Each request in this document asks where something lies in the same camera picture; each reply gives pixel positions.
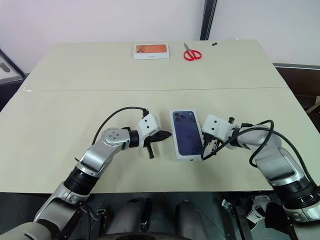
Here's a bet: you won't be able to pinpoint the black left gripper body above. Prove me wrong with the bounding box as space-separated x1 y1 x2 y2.
143 132 162 150

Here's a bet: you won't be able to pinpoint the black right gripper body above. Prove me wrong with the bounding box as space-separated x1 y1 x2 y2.
202 133 223 156

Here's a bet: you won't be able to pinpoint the white phone box lid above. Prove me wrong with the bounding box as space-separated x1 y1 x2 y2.
169 108 205 162

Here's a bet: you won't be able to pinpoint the orange print phone box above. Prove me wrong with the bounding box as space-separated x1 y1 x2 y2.
132 43 171 61

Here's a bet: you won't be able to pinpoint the dark rounded shape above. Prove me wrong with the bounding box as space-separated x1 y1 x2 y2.
106 197 153 235

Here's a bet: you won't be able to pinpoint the white sneaker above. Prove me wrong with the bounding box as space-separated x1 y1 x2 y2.
245 194 271 226

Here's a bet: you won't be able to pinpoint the dark framed case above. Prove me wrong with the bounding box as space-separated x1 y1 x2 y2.
0 48 26 81

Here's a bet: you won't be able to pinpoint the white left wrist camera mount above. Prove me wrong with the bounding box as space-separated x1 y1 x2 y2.
136 114 162 149

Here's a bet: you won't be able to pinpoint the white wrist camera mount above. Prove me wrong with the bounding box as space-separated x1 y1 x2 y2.
136 114 162 149
201 114 235 144

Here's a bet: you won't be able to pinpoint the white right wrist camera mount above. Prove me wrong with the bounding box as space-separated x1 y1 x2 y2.
201 114 235 144

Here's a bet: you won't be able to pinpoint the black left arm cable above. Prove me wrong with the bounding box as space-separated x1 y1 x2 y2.
90 106 150 148

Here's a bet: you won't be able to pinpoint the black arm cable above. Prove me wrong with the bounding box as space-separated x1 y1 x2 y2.
200 119 320 195
90 106 150 148

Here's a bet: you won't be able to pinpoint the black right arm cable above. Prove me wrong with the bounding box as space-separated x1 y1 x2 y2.
200 119 320 195

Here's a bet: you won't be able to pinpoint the red handled scissors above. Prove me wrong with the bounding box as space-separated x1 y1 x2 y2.
183 42 203 62

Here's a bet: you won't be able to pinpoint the dark vertical frame post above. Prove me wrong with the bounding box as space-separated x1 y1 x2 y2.
199 0 218 41

